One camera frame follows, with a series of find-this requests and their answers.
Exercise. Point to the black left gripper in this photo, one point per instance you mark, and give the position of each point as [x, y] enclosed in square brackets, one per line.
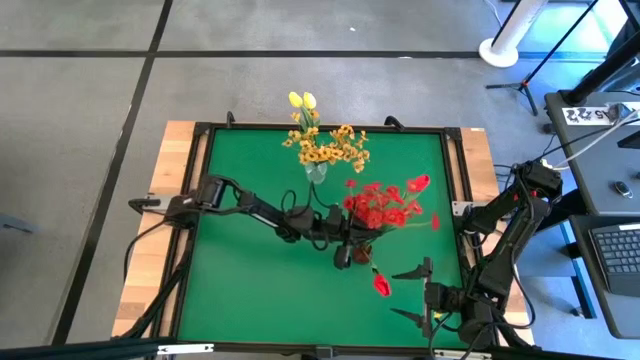
[336, 227]

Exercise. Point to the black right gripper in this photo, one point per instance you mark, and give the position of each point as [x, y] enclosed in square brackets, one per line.
[440, 297]

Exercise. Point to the red tulip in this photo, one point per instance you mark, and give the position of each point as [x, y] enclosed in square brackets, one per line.
[381, 286]
[420, 183]

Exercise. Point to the clear glass vase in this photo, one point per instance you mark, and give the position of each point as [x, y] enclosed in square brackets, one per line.
[316, 174]
[362, 255]

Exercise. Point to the red dense flower bunch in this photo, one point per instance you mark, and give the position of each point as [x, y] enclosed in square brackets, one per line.
[372, 210]

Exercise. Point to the yellow small-blossom flower bunch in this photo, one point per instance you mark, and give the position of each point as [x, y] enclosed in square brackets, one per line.
[310, 152]
[347, 140]

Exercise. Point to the yellow tulip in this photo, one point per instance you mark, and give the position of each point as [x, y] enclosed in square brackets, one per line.
[309, 100]
[295, 99]

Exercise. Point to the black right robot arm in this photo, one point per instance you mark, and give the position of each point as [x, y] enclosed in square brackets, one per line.
[510, 240]

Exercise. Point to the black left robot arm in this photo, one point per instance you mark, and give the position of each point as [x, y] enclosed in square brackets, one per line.
[260, 212]

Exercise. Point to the green felt mat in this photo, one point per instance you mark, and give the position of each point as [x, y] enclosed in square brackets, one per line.
[260, 290]

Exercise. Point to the silver mounting plate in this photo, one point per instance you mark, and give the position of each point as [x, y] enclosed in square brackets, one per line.
[457, 207]

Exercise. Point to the blue table leg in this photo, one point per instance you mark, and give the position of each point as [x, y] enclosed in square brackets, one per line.
[580, 280]

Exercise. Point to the wooden table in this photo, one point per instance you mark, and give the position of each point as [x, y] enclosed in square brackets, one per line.
[180, 135]

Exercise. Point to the black keyboard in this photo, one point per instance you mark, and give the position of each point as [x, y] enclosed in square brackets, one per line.
[620, 255]

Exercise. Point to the dark grey desk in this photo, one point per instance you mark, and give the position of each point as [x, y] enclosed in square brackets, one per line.
[625, 315]

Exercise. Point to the black key fob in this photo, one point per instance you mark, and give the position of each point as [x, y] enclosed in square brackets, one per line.
[623, 189]

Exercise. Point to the black tripod stand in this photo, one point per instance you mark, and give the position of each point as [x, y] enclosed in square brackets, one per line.
[523, 85]

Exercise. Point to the white pole with round base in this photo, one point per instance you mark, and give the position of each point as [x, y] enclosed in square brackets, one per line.
[500, 50]

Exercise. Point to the white paper label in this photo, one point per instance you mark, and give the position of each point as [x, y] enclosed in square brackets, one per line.
[585, 116]

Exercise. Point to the black desk device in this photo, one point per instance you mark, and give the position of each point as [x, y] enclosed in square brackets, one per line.
[631, 140]

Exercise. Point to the black aluminium bar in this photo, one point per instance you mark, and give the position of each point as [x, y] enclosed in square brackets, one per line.
[75, 352]

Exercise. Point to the black slanted beam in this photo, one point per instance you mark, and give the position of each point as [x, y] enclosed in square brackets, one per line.
[605, 70]

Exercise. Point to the grey floor object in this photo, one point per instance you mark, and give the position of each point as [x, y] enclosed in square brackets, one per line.
[15, 223]

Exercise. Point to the silver bracket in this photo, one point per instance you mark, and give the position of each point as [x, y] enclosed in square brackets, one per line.
[462, 355]
[185, 348]

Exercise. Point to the black frame strut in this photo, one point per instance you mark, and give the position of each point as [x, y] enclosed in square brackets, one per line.
[165, 295]
[517, 340]

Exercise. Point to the black table rim frame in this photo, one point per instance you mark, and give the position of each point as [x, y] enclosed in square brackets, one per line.
[260, 126]

